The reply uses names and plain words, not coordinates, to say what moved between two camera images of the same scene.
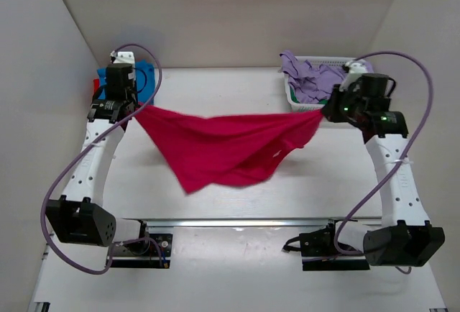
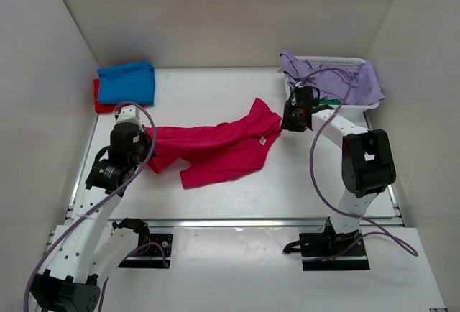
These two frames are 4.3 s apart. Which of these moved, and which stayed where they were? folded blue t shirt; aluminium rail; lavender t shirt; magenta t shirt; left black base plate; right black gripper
Moved: right black gripper; magenta t shirt
Stayed: folded blue t shirt; lavender t shirt; aluminium rail; left black base plate
